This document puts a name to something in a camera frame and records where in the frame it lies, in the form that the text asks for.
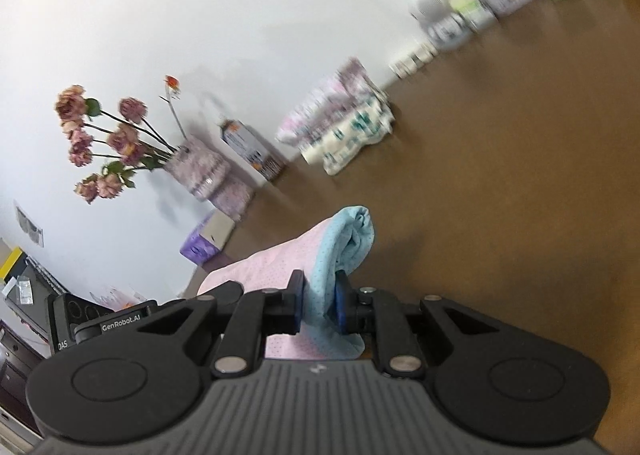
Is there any orange artificial flower stem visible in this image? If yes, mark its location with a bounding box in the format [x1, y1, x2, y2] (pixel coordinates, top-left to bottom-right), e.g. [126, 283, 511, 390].
[160, 75, 188, 143]

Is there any pink floral folded garment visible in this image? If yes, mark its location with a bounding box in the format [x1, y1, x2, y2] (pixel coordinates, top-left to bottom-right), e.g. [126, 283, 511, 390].
[275, 57, 381, 146]

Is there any printed plastic packet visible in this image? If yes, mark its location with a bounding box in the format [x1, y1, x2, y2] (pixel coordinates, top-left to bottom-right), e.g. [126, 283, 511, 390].
[90, 285, 151, 311]

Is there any grey wall socket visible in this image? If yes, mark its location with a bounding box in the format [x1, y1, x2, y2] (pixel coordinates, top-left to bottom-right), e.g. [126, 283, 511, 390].
[14, 205, 45, 248]

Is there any lilac textured vase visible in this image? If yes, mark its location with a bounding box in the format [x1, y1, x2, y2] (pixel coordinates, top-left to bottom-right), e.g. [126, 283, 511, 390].
[164, 137, 256, 222]

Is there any pink and blue mesh vest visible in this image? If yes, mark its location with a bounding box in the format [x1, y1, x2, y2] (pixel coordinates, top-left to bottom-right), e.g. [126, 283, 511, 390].
[197, 206, 376, 361]

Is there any purple tissue pack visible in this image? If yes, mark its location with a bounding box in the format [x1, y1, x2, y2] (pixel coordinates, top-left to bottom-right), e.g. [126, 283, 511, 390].
[180, 212, 236, 266]

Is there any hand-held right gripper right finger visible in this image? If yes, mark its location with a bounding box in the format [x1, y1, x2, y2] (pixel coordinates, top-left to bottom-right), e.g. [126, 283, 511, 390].
[334, 271, 501, 381]

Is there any dark cabinet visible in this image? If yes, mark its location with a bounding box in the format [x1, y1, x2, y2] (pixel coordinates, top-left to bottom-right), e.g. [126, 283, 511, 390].
[0, 320, 47, 436]

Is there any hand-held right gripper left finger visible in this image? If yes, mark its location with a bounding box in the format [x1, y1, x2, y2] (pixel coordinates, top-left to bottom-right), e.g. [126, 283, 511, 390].
[137, 270, 306, 381]

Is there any white robot-shaped speaker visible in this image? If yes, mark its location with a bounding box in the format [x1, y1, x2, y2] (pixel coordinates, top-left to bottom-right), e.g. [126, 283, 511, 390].
[407, 0, 473, 52]

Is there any white power adapter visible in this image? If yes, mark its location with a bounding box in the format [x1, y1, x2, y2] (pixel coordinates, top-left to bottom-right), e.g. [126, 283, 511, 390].
[389, 37, 441, 80]

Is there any green and white small box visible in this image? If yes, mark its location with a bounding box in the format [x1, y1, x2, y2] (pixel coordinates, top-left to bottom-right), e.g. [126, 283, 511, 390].
[452, 0, 496, 30]

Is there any brown tea bottle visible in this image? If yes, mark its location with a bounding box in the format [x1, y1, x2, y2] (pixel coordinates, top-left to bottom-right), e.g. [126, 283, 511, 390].
[217, 119, 288, 183]

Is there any dried rose bouquet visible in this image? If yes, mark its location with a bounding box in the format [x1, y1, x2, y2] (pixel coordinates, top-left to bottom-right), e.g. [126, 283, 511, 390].
[54, 85, 181, 204]

